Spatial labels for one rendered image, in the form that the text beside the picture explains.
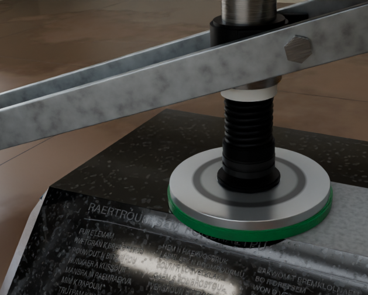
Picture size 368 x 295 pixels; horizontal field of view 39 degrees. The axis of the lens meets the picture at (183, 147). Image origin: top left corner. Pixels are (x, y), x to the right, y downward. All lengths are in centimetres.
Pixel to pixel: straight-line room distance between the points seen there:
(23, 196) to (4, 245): 40
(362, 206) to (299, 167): 10
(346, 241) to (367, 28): 24
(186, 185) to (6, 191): 204
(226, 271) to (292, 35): 28
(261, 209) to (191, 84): 17
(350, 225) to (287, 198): 8
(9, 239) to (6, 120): 163
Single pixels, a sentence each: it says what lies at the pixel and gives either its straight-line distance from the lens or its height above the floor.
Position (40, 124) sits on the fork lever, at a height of 97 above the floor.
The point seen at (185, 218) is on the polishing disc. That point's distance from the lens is 65.
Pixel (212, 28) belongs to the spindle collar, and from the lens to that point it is 62.
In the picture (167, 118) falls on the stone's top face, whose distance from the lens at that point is 99.
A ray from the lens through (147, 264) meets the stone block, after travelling 69.
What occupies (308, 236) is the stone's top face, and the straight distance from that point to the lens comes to 65.
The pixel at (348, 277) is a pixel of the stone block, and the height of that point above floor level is 83.
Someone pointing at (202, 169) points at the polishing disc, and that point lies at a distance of 73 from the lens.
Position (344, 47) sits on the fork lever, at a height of 106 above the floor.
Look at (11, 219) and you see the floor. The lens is 243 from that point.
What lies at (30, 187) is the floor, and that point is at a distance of 266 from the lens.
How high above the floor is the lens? 121
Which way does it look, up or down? 25 degrees down
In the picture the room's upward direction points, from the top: 3 degrees counter-clockwise
